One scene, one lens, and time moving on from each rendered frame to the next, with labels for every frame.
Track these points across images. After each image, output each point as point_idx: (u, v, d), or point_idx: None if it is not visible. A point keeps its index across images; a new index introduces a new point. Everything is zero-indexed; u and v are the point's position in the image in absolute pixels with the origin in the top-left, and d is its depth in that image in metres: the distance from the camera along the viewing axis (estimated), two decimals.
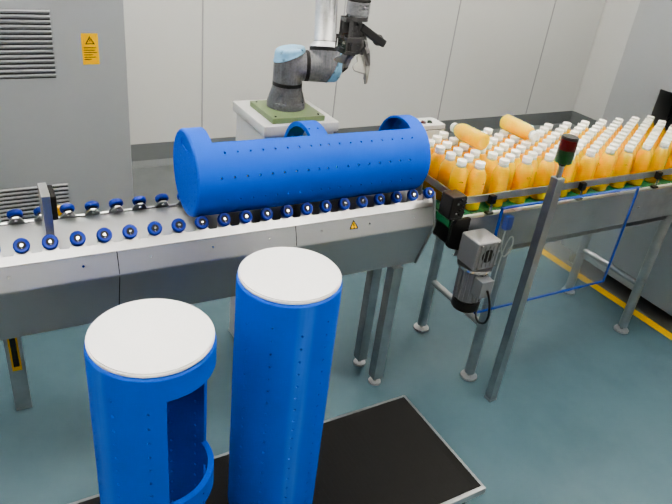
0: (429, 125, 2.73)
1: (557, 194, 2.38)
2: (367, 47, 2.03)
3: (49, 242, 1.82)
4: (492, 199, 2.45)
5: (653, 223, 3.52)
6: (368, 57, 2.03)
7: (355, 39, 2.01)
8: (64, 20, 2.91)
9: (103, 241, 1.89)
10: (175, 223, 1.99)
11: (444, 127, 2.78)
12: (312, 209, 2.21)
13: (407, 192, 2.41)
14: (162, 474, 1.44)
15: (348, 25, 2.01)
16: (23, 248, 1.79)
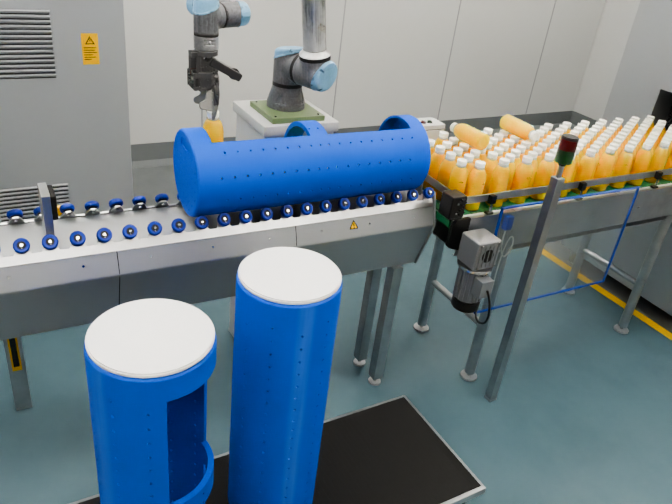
0: (429, 125, 2.73)
1: (557, 194, 2.38)
2: (217, 87, 1.96)
3: (49, 242, 1.82)
4: (492, 199, 2.45)
5: (653, 223, 3.52)
6: (217, 97, 1.97)
7: (203, 74, 1.93)
8: (64, 20, 2.91)
9: (103, 241, 1.89)
10: (175, 223, 1.99)
11: (444, 127, 2.78)
12: (312, 209, 2.21)
13: (407, 192, 2.41)
14: (162, 474, 1.44)
15: (196, 60, 1.94)
16: (23, 248, 1.79)
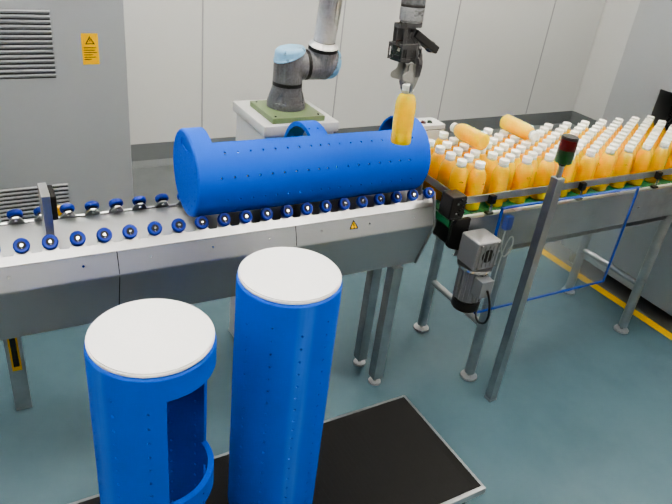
0: (429, 125, 2.73)
1: (557, 194, 2.38)
2: (421, 58, 1.98)
3: (49, 242, 1.82)
4: (492, 199, 2.45)
5: (653, 223, 3.52)
6: (420, 69, 1.99)
7: (410, 46, 1.95)
8: (64, 20, 2.91)
9: (103, 241, 1.89)
10: (175, 223, 1.99)
11: (444, 127, 2.78)
12: (312, 209, 2.21)
13: (407, 192, 2.41)
14: (162, 474, 1.44)
15: (402, 32, 1.96)
16: (23, 248, 1.79)
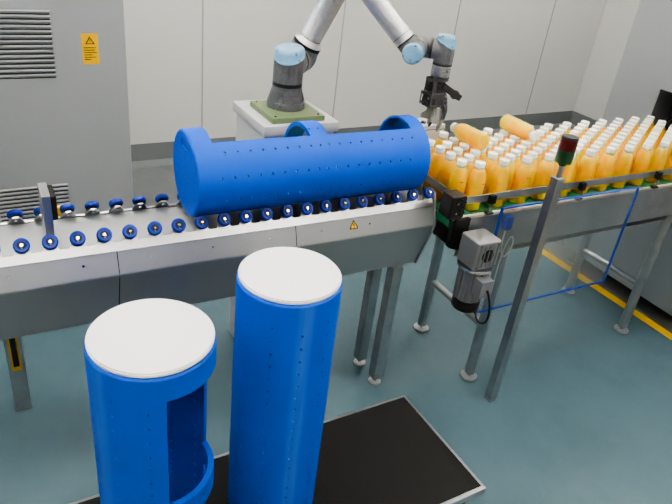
0: (429, 125, 2.73)
1: (557, 194, 2.38)
2: (446, 105, 2.47)
3: (49, 242, 1.82)
4: (492, 199, 2.45)
5: (653, 223, 3.52)
6: (445, 113, 2.48)
7: (438, 95, 2.44)
8: (64, 20, 2.91)
9: (103, 241, 1.89)
10: (175, 223, 1.99)
11: (444, 127, 2.78)
12: (312, 209, 2.21)
13: (407, 192, 2.41)
14: (162, 474, 1.44)
15: (432, 84, 2.44)
16: (23, 248, 1.79)
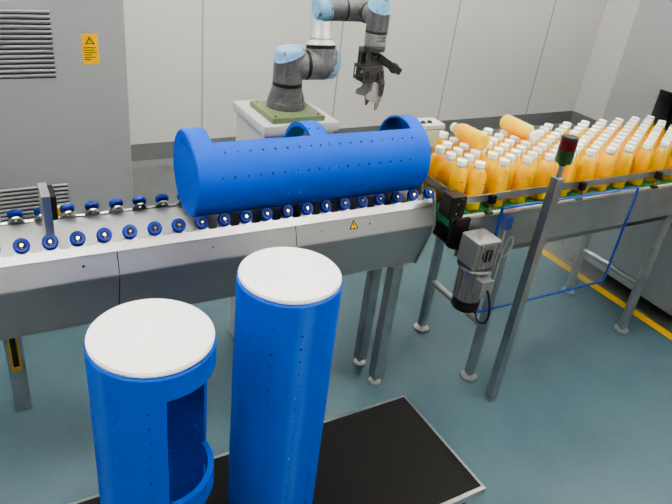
0: (429, 125, 2.73)
1: (557, 194, 2.38)
2: (383, 79, 2.16)
3: (49, 242, 1.82)
4: (492, 199, 2.45)
5: (653, 223, 3.52)
6: (382, 89, 2.17)
7: (372, 68, 2.13)
8: (64, 20, 2.91)
9: (103, 241, 1.89)
10: (175, 223, 1.99)
11: (444, 127, 2.78)
12: (312, 209, 2.21)
13: (407, 192, 2.41)
14: (162, 474, 1.44)
15: (366, 55, 2.14)
16: (23, 248, 1.79)
